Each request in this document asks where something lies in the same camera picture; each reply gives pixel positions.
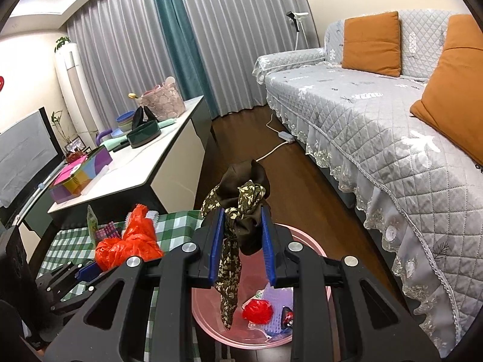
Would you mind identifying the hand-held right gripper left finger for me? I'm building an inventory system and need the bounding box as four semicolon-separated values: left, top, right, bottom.
43;207;227;362

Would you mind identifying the brown floral cloth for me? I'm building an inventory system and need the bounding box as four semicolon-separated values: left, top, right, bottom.
200;159;271;330

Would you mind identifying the mint green cloth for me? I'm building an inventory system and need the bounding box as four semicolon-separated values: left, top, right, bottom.
103;117;178;151

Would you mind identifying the pink woven basket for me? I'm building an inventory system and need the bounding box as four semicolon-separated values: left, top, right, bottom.
139;76;187;119

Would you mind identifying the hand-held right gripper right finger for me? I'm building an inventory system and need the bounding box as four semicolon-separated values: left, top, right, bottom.
260;207;440;362

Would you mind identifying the white power cable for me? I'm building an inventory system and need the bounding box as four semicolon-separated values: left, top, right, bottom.
257;111;293;163

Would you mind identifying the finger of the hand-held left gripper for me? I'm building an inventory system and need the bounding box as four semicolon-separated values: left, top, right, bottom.
38;261;78;283
75;259;104;283

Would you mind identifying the pink plastic bin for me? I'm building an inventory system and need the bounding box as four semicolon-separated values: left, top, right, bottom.
190;224;333;351

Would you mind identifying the photo frame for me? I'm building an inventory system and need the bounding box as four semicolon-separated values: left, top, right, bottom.
63;136;85;153

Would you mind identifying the green packet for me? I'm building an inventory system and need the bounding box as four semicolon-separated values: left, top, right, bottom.
86;205;99;240

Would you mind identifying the bamboo plant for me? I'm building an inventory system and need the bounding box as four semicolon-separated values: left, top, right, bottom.
51;110;74;148

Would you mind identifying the black television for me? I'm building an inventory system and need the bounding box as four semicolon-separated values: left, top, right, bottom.
0;106;61;212

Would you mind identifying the dark green oval container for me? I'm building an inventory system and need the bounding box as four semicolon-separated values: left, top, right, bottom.
126;120;162;148

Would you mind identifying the square orange cushion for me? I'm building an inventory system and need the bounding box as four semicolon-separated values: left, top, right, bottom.
341;11;401;78

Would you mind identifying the white floor lamp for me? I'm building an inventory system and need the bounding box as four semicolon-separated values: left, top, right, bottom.
286;11;310;50

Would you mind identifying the grey quilted sofa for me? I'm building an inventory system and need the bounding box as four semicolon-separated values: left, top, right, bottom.
252;8;483;344

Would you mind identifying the white standing air conditioner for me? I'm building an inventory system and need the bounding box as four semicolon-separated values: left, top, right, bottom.
54;43;104;140

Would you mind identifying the stack of pastel bowls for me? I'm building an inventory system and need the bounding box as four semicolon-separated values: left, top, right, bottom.
115;111;136;138

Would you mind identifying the orange plastic bag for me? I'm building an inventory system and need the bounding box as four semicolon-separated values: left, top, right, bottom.
94;204;165;272

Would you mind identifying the teal curtain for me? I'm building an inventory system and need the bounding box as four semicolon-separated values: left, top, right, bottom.
149;0;219;119

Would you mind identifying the red mesh ball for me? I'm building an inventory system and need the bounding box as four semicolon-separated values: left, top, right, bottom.
241;299;273;323

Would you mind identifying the large orange cushion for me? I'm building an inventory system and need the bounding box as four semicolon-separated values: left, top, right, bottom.
409;14;483;159

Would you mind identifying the white long table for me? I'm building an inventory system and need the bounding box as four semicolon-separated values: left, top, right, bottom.
47;95;212;219

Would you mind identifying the multicoloured box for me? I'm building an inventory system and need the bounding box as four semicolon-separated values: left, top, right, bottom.
49;147;114;204

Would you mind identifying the grey curtain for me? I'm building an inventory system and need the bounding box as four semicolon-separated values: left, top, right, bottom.
66;0;325;132

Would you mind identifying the green checked tablecloth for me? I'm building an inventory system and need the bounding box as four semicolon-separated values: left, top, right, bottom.
36;209;206;362

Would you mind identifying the white towel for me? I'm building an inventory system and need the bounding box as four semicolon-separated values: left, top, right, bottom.
123;209;159;227

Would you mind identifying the purple bristle mat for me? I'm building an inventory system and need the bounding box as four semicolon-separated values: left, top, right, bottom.
251;286;295;338

